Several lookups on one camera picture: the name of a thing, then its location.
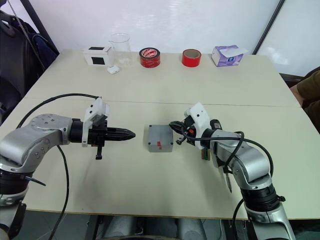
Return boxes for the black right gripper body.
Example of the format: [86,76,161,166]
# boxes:
[181,116,201,146]

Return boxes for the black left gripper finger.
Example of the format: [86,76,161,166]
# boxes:
[106,134,136,143]
[106,127,137,137]

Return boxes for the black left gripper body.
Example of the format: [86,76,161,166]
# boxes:
[87,119,109,161]

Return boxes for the grey plastic box red mark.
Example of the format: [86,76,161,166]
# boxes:
[147,124,175,154]

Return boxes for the purple tissue box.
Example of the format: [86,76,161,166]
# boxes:
[210,44,250,68]

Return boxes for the white box black squares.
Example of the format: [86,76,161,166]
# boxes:
[82,45,114,67]

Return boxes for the small green circuit board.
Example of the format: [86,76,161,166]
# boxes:
[200,146,211,163]

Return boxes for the black red tape roll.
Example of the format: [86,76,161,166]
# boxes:
[138,47,162,69]

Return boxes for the clear glass beaker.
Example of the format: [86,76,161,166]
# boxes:
[108,32,132,70]

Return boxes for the black table leg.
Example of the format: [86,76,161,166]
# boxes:
[84,214,107,240]

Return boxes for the person in brown clothing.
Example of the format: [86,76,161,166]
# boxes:
[289,69,320,127]

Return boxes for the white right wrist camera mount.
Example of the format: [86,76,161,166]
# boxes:
[184,101,212,151]

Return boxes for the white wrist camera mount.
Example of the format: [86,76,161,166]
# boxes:
[81,97,111,148]
[184,101,212,151]

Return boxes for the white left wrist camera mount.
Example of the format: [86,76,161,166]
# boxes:
[81,97,111,148]

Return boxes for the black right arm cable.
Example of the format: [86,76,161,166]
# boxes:
[186,130,275,240]

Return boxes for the black diagonal frame pole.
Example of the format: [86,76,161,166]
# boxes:
[251,0,286,56]
[23,0,61,56]

